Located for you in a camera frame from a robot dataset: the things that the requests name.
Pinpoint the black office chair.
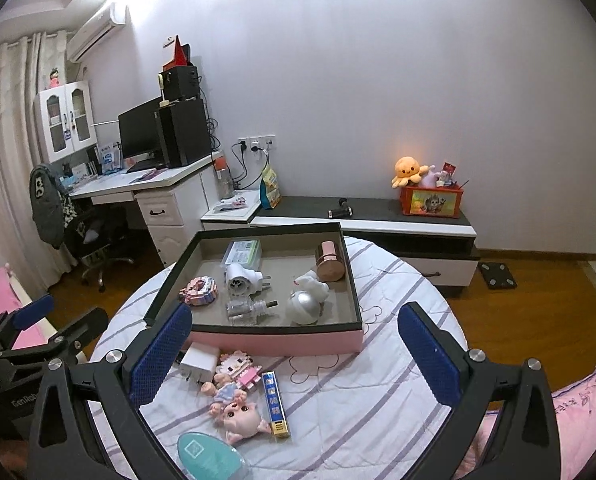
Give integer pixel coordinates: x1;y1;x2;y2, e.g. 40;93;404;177
64;206;135;292

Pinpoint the hello kitty brick figure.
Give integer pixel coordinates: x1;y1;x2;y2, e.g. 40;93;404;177
214;350;261;390

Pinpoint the black white tv cabinet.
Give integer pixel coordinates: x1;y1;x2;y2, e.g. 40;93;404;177
250;196;480;294

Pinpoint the pink black storage box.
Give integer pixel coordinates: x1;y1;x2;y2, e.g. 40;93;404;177
145;223;364;356

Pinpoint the orange octopus plush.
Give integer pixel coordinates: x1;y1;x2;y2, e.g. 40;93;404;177
391;156;429;188

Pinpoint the orange cap bottle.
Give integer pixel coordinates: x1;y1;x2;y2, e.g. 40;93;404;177
214;155;234;200

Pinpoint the white computer desk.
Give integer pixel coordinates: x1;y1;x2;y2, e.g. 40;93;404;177
71;152;220;266

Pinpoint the dark hanging jacket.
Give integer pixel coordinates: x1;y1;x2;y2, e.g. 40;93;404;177
28;164;77;249

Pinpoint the white glass door cabinet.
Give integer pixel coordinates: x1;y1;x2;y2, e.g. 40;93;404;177
34;81;97;162

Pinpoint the red paper bag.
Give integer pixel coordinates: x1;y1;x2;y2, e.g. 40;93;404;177
163;36;191;70

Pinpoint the blue yellow slim box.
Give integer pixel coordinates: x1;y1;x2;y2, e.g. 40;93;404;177
261;370;290;439

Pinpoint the teal clear oval case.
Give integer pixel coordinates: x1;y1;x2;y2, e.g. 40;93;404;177
177;432;250;480

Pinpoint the pink pig doll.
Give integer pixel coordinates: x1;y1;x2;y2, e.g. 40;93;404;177
200;382;272;445

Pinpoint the pink brick block toy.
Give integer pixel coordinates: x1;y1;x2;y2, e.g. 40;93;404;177
179;275;217;307

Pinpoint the black computer monitor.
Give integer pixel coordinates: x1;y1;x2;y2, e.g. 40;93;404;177
118;98;161;158

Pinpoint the white air conditioner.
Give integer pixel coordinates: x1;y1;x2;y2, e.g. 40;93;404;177
66;1;126;63

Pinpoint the white wall power strip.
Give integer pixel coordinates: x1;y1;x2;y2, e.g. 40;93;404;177
237;134;277;150

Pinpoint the white side cabinet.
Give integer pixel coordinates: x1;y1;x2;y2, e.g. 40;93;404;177
201;190;261;231

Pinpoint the beige curtain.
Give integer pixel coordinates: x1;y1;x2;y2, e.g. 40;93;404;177
0;30;71;297

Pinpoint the striped white tablecloth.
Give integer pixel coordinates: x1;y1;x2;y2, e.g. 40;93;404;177
92;237;467;479

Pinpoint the clear box green label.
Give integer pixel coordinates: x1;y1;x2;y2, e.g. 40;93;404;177
221;240;262;270

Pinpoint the white charger adapter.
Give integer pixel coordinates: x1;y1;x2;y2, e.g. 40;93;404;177
179;342;220;382

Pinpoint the red toy storage bin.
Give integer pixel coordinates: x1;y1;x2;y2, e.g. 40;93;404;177
400;185;463;218

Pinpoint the black bathroom scale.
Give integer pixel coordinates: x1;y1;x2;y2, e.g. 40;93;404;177
478;261;517;290

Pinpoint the white plug diffuser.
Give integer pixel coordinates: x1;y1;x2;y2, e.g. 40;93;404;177
225;263;271;299

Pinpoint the yellow blue snack bag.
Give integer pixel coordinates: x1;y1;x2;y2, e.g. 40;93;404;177
260;164;281;210

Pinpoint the black computer tower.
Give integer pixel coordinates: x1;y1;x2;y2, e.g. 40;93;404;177
158;99;212;168

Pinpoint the rose gold cylinder jar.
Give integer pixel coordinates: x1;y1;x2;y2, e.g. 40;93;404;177
315;240;345;283

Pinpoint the small black speaker box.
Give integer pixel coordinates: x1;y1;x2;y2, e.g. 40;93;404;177
160;64;200;101

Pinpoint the pink blanket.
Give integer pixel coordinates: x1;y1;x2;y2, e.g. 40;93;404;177
452;358;596;480

